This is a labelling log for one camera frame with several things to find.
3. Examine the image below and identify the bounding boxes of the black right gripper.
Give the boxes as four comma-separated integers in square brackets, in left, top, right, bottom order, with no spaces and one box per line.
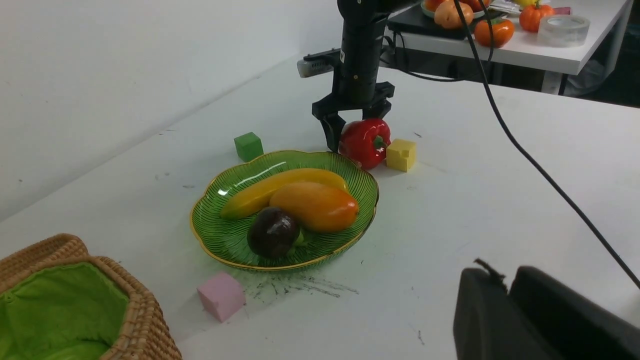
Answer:
[311,75,395,153]

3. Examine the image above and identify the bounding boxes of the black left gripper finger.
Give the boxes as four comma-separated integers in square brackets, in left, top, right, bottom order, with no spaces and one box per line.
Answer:
[453,259,640,360]

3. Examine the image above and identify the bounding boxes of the red bell pepper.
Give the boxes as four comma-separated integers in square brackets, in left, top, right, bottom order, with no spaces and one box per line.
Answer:
[338,118,391,171]

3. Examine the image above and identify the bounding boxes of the orange yellow mango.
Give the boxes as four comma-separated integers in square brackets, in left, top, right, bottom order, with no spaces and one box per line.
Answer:
[269,182,360,233]

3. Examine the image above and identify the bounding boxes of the yellow banana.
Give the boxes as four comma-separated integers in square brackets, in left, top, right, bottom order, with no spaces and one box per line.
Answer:
[219,168,348,221]

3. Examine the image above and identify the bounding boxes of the dark purple mangosteen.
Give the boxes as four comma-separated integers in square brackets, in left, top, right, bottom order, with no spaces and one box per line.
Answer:
[247,206,306,260]

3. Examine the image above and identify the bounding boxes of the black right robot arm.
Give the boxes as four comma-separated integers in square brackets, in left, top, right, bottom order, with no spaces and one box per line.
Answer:
[304,0,419,153]

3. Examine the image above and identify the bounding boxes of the yellow foam cube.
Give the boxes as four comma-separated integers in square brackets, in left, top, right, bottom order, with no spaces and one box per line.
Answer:
[385,138,418,173]

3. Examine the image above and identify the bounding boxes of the green foam cube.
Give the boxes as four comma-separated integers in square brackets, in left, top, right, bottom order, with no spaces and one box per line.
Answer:
[233,132,265,163]

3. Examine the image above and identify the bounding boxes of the tan toy potato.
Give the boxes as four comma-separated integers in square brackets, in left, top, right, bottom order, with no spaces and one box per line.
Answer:
[433,0,474,30]

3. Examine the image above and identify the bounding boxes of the orange toy persimmon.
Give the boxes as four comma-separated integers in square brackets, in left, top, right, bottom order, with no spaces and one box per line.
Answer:
[473,18,515,49]

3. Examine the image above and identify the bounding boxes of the green glass leaf plate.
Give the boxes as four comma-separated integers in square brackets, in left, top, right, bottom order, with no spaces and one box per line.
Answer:
[190,150,380,272]

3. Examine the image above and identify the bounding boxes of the orange toy pumpkin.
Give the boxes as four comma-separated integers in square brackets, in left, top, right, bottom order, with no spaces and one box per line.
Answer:
[519,0,556,34]

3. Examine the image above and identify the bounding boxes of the clear tape roll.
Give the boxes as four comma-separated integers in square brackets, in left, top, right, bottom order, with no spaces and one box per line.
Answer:
[536,14,591,48]

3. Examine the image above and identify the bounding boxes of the pink foam cube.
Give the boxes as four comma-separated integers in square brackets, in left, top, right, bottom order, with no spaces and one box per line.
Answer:
[196,272,246,323]

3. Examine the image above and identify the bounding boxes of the white side table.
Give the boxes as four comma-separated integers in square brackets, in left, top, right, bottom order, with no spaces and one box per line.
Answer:
[388,0,634,94]

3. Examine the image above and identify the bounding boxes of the woven rattan basket green lining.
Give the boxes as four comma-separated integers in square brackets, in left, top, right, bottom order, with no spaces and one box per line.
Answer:
[0,256,183,360]

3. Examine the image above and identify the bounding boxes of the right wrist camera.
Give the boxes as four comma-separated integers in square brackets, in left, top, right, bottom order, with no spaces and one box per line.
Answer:
[296,48,341,79]

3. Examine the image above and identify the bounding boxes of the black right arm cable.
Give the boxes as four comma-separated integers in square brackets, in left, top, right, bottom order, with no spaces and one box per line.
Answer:
[380,0,640,291]

